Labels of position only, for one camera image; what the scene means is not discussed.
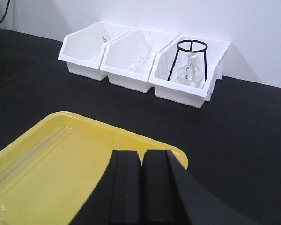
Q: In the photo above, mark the right white storage bin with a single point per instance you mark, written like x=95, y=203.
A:
x=187, y=95

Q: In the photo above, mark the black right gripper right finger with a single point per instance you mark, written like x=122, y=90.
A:
x=171, y=196

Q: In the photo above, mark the glass alcohol lamp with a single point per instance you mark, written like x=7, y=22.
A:
x=190, y=74

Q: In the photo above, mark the clear glass beaker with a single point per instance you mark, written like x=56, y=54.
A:
x=138, y=62

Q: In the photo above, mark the black wire tripod stand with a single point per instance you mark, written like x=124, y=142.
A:
x=190, y=50

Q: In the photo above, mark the yellow plastic tray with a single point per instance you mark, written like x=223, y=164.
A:
x=54, y=188

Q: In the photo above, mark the tall clear test tube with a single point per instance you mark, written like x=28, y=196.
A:
x=33, y=154

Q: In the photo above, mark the middle white storage bin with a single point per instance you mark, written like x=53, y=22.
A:
x=128, y=60

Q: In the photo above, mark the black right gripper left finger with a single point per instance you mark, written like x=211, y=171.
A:
x=116, y=199

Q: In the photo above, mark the left white storage bin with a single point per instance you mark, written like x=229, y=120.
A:
x=83, y=53

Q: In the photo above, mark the glass funnel green stick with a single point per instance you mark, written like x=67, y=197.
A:
x=106, y=36

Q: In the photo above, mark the white storage bin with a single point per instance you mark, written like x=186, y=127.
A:
x=187, y=95
x=128, y=60
x=83, y=53

